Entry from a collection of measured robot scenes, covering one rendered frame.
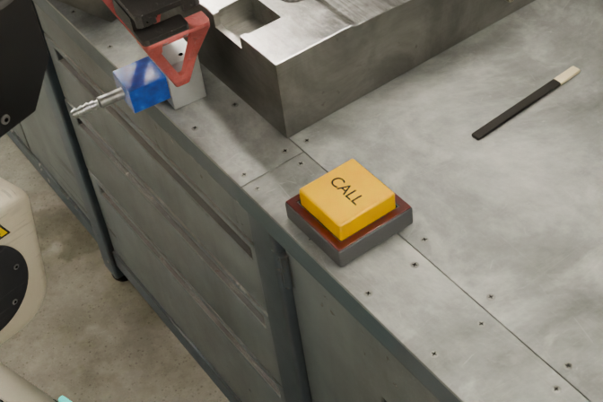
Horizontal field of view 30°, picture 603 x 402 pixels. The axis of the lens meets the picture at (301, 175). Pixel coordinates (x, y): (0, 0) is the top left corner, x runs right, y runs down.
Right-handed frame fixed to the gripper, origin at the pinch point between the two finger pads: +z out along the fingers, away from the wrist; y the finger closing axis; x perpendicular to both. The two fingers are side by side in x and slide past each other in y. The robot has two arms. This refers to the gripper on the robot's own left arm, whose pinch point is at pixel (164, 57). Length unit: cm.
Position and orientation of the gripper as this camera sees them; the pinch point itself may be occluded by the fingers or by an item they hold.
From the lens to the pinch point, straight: 112.5
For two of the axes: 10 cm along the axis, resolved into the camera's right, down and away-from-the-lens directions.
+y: -4.9, -5.5, 6.7
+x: -8.6, 4.2, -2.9
